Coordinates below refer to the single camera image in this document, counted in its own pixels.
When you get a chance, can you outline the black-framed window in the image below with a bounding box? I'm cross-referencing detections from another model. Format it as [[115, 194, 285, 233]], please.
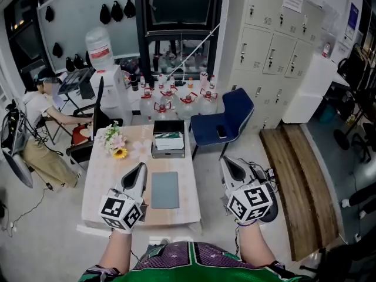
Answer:
[[134, 0, 224, 83]]

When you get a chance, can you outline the black garment rack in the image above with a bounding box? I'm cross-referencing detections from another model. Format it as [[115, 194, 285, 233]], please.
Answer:
[[337, 42, 376, 90]]

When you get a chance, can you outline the green purple mesh jersey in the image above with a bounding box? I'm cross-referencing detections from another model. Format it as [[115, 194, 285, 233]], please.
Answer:
[[79, 241, 306, 282]]

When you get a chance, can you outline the black round floor stand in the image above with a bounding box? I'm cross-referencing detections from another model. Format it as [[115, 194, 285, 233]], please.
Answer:
[[333, 127, 350, 151]]

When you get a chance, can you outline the white low cabinet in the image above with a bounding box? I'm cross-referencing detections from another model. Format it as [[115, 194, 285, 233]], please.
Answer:
[[281, 53, 337, 125]]

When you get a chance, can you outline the black folding stand table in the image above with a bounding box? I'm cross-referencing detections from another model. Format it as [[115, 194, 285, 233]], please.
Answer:
[[57, 67, 96, 99]]

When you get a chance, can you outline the artificial flower bunch with sunflower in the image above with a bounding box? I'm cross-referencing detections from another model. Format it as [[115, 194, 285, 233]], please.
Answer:
[[98, 121, 129, 160]]

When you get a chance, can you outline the pale green notebook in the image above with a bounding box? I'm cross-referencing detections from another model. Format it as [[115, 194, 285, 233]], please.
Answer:
[[151, 171, 180, 210]]

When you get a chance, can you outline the frosted glass wall board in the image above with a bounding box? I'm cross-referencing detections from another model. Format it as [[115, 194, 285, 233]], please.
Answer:
[[36, 0, 141, 73]]

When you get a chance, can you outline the blue shell chair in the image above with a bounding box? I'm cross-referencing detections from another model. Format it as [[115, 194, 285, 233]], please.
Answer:
[[189, 87, 255, 161]]

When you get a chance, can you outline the black desktop storage box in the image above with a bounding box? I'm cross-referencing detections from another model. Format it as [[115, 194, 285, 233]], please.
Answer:
[[150, 119, 186, 159]]

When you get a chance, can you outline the group of black wall-hung caps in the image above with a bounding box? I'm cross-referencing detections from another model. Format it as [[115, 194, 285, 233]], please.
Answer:
[[45, 0, 136, 73]]

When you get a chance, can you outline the pink floral tablecloth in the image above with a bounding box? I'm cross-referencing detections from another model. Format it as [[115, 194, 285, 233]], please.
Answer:
[[81, 124, 203, 230]]

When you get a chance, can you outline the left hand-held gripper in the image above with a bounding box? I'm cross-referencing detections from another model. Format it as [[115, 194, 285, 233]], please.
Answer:
[[98, 162, 149, 234]]

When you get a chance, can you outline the person's left forearm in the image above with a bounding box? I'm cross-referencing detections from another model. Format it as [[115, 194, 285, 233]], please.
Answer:
[[98, 230, 132, 272]]

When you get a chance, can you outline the white water dispenser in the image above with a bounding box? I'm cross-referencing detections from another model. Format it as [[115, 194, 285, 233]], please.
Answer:
[[89, 65, 133, 126]]

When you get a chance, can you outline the grey pod-shaped case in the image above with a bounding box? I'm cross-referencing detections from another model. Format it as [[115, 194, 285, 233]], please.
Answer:
[[1, 150, 35, 189]]

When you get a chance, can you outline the white desk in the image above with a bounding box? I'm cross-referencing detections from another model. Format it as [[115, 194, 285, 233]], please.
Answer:
[[331, 72, 351, 89]]

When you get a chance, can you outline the black equipment backpack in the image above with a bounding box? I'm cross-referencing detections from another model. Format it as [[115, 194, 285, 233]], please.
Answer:
[[1, 98, 29, 157]]

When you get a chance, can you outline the white and green paper box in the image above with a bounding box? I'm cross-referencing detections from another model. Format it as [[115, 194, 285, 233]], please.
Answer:
[[154, 132, 185, 150]]

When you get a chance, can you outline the person's right forearm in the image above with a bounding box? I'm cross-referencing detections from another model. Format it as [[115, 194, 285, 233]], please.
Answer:
[[237, 220, 277, 267]]

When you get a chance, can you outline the large clear water barrel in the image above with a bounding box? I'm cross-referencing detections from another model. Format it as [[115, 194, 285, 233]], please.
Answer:
[[85, 26, 115, 72]]

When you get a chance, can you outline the wooden step platform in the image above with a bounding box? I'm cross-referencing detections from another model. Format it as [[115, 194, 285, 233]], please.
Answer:
[[260, 125, 338, 261]]

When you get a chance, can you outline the black office chair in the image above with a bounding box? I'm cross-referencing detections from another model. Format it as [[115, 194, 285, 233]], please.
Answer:
[[66, 75, 124, 170]]

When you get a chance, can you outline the teal waste bin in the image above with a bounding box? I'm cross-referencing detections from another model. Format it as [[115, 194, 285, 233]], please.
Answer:
[[318, 104, 335, 125]]

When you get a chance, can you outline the black swivel chair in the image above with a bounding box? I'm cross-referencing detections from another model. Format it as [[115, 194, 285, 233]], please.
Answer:
[[299, 244, 376, 282]]

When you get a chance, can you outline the white paper notice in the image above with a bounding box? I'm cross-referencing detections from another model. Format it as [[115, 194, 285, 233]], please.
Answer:
[[281, 0, 304, 14]]

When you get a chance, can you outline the blue wall poster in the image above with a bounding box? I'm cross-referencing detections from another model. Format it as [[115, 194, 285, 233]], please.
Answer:
[[343, 2, 360, 41]]

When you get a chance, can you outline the beige metal locker cabinet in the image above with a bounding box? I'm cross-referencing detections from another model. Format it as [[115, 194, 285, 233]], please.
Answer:
[[217, 0, 327, 135]]

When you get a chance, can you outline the black pod-shaped case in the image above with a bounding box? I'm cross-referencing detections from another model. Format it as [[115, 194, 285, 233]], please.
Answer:
[[258, 169, 279, 223]]

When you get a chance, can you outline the red-handled water jug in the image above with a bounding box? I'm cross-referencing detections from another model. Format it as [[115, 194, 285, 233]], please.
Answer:
[[176, 92, 198, 120], [139, 87, 156, 122], [160, 86, 179, 105], [153, 101, 173, 122], [198, 88, 219, 116]]

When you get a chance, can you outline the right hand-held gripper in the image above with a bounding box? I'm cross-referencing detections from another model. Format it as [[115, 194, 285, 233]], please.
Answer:
[[220, 156, 273, 223]]

